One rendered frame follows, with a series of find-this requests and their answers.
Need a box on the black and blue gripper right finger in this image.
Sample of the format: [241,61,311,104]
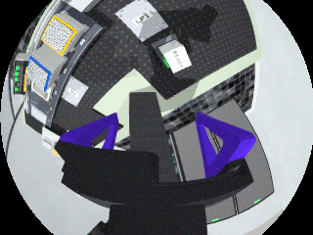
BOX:
[196,112,256,178]

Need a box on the white ready panel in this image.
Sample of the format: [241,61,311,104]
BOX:
[152,33,191,73]

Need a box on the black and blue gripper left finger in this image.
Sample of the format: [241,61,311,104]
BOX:
[59,113,118,150]

